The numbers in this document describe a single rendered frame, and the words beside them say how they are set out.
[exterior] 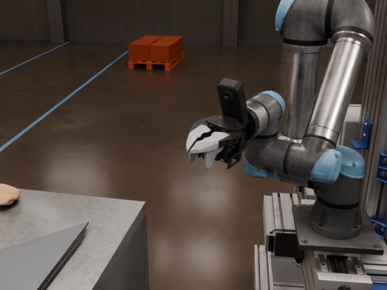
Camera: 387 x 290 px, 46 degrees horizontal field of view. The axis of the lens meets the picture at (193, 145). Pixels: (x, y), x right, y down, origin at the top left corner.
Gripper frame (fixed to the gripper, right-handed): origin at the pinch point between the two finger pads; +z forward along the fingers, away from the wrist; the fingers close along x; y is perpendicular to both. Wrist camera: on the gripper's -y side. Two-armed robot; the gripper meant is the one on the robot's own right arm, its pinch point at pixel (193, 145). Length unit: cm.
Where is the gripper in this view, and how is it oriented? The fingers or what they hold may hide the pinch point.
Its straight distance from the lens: 79.4
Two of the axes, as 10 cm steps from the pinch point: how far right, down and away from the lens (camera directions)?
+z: -5.3, 3.2, -7.8
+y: -1.1, 8.9, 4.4
